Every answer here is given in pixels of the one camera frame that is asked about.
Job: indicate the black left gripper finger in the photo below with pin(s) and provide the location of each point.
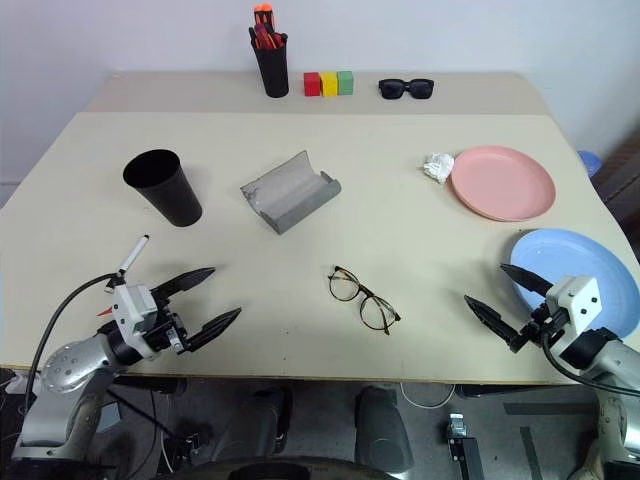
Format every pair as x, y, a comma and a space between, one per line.
217, 325
187, 280

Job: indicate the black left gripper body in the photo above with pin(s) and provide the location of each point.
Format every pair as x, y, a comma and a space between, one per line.
165, 330

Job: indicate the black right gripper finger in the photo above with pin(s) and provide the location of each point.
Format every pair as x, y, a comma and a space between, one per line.
492, 322
527, 281

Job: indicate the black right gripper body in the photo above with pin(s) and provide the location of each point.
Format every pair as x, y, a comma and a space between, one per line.
537, 325

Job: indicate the white marker pen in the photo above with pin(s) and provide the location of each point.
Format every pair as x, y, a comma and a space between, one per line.
134, 255

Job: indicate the red orange pen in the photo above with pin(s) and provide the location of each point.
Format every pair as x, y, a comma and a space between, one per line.
105, 311

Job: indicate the grey glasses case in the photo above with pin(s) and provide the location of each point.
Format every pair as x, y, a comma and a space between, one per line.
290, 195

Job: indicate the tortoiseshell eyeglasses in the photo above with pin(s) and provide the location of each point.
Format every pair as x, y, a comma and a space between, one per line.
357, 290

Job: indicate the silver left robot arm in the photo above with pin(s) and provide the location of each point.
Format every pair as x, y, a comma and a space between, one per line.
75, 365

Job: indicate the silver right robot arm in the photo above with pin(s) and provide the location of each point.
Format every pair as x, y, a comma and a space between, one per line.
607, 357

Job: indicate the blue plate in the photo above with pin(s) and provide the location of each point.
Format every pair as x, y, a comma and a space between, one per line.
565, 260

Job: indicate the wide black cup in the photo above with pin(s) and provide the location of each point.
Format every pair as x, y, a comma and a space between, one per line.
170, 195

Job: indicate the pink plate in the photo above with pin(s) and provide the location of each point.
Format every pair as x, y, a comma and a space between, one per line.
502, 182

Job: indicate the dark rounded shape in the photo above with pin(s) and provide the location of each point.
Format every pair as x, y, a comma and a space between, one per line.
382, 430
265, 420

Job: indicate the black metal clamp device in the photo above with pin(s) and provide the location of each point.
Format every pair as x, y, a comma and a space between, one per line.
460, 440

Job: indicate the blue round stool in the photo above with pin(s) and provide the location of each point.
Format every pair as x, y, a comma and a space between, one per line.
590, 162

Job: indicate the dark brown furniture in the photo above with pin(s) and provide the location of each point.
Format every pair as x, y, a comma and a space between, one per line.
620, 180

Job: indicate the crumpled white paper ball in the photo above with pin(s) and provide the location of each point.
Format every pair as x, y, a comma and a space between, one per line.
439, 167

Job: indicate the tall black pen holder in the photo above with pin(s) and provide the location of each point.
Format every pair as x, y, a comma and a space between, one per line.
272, 70

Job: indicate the red block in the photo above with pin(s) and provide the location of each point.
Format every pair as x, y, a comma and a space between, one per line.
312, 85

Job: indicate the black sunglasses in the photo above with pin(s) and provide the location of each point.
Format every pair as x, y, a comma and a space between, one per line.
395, 89

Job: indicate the yellow block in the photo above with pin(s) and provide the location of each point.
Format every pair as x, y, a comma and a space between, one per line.
329, 85

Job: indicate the green block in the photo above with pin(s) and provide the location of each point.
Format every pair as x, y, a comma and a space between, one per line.
345, 83

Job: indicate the orange black screwdriver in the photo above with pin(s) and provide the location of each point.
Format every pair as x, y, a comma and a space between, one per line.
268, 12
259, 12

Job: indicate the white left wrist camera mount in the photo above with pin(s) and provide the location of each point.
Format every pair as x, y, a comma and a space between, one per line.
131, 305

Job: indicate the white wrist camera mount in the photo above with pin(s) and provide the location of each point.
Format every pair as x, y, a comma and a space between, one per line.
575, 300
131, 305

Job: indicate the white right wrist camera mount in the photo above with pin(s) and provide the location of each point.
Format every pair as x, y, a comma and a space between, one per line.
575, 300

